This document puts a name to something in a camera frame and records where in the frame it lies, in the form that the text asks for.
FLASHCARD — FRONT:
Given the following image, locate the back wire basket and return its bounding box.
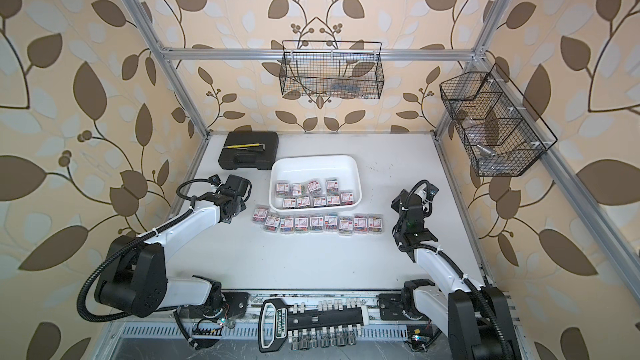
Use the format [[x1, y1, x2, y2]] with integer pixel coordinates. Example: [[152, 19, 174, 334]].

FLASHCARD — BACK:
[[278, 39, 385, 99]]

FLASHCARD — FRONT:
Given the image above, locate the right wire basket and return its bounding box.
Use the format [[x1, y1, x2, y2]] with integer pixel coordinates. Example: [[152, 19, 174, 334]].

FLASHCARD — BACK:
[[439, 64, 558, 177]]

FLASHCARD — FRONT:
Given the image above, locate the paper clip box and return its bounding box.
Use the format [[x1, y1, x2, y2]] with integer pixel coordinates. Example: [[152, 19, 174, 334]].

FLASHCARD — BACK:
[[323, 214, 339, 233], [252, 205, 269, 225], [263, 213, 281, 233], [338, 216, 353, 236], [367, 214, 384, 234], [353, 214, 368, 234], [308, 215, 325, 233], [279, 217, 295, 233], [294, 216, 309, 233]]

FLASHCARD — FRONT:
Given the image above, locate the socket set holder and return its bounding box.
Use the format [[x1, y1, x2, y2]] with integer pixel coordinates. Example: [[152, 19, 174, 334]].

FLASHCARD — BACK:
[[258, 298, 370, 353]]

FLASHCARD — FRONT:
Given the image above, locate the black tool case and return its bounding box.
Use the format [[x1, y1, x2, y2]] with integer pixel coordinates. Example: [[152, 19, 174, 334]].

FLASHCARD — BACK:
[[218, 131, 279, 171]]

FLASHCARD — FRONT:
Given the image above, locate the wire basket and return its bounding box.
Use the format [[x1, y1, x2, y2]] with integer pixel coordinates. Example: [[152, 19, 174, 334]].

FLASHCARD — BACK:
[[278, 39, 385, 99], [439, 64, 558, 177]]

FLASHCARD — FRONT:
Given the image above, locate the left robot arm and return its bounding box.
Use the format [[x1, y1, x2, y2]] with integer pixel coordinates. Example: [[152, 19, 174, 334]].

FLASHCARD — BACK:
[[76, 175, 253, 350]]

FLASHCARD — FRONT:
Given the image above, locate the white plastic tray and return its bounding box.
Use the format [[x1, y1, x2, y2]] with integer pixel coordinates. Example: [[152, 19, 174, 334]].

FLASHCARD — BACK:
[[268, 155, 363, 214]]

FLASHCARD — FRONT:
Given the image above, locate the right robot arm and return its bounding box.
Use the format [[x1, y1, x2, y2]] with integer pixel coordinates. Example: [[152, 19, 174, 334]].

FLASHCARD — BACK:
[[391, 179, 523, 359]]

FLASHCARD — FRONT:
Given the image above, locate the yellow handled hex key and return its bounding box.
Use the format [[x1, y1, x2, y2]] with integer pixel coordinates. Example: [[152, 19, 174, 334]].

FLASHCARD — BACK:
[[223, 143, 266, 153]]

